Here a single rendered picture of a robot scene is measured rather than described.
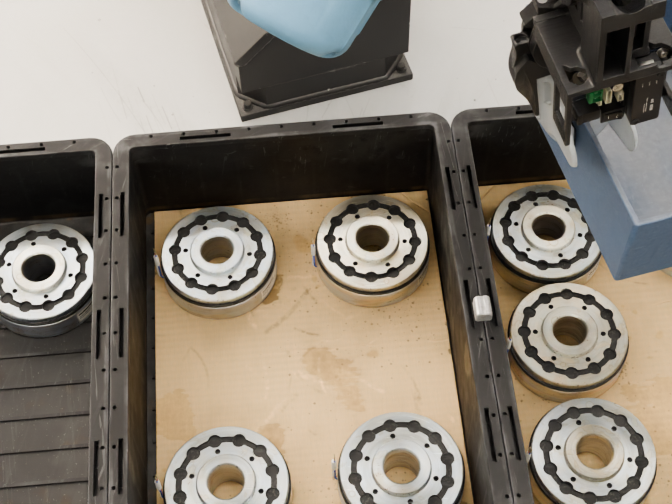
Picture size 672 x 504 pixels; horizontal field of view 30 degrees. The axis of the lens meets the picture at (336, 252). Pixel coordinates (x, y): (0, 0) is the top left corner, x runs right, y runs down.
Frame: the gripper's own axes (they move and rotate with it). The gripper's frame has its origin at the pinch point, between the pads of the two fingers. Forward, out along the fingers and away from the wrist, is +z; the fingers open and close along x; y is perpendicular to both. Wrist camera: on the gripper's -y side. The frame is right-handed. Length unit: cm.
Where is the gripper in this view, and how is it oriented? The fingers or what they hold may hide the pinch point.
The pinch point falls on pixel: (575, 123)
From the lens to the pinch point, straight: 88.9
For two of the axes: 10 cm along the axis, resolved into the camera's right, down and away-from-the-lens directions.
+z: 1.3, 5.0, 8.6
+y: 2.4, 8.2, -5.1
